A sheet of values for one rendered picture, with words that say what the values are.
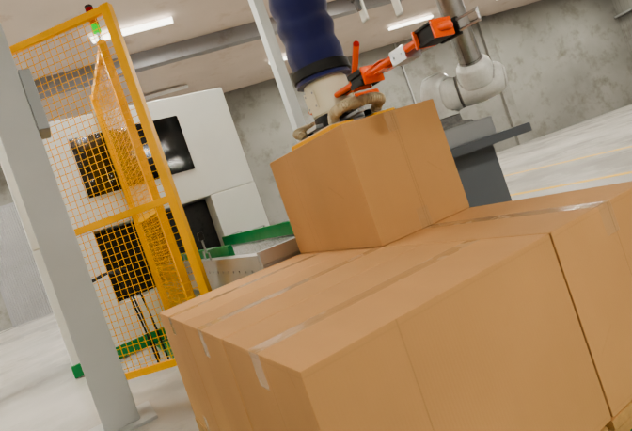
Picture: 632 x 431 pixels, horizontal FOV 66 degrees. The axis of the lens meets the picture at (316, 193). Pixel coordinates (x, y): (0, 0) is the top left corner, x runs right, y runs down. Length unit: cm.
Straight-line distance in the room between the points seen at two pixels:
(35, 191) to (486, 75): 213
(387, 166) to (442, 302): 77
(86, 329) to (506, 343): 202
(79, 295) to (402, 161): 167
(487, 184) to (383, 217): 92
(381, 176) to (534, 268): 66
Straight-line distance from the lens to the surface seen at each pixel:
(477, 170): 234
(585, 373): 116
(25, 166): 263
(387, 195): 155
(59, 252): 258
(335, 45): 186
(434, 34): 137
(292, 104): 549
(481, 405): 95
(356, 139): 152
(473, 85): 233
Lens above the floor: 78
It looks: 1 degrees down
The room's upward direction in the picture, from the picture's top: 19 degrees counter-clockwise
